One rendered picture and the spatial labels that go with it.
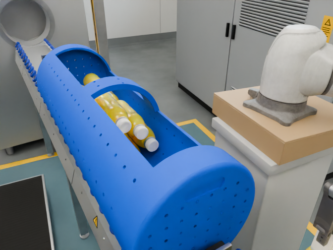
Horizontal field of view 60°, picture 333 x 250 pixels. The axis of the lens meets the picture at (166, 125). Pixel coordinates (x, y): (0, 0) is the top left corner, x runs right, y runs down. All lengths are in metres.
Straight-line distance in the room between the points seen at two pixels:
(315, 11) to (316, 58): 1.16
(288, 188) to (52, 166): 1.98
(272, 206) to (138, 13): 5.10
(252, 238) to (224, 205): 0.59
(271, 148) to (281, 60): 0.26
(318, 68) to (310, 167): 0.34
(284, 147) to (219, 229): 0.36
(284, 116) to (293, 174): 0.20
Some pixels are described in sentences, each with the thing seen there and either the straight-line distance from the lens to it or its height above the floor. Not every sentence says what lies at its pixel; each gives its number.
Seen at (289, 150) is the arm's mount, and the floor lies 1.05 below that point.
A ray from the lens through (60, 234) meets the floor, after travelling 2.07.
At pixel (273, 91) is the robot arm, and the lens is 0.96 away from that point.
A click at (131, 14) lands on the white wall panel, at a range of 5.78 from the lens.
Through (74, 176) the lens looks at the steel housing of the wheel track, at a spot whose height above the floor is 0.88.
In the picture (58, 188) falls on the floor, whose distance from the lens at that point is 2.39.
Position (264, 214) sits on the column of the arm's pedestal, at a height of 0.77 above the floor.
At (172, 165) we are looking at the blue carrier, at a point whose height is 1.23.
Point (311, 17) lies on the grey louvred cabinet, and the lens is 2.10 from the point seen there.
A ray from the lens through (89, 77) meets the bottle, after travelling 1.17.
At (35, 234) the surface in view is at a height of 0.15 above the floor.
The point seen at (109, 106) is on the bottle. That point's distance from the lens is 0.83.
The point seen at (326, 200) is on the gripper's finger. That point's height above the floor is 1.23.
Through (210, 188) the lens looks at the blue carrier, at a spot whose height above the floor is 1.18.
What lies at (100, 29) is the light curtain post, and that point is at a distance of 1.85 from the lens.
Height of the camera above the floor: 1.54
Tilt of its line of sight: 31 degrees down
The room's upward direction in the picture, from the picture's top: straight up
